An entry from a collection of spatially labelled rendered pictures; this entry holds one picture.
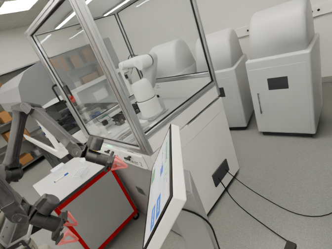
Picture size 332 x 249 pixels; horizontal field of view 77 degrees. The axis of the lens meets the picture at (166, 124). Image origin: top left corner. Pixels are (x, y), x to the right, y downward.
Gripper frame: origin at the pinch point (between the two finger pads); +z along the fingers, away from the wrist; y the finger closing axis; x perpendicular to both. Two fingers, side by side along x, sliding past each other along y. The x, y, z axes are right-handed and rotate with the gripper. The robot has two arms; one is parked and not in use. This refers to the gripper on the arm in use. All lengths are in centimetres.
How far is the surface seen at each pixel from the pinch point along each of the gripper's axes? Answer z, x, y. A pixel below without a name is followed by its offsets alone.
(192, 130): 43, -4, 63
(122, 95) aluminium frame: -14.2, -25.0, 30.0
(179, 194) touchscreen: 17.4, -24.5, -38.1
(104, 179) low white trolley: -13, 69, 64
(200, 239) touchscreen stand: 43.2, 12.0, -21.3
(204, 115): 51, -15, 77
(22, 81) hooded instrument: -116, 23, 111
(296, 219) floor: 140, 27, 31
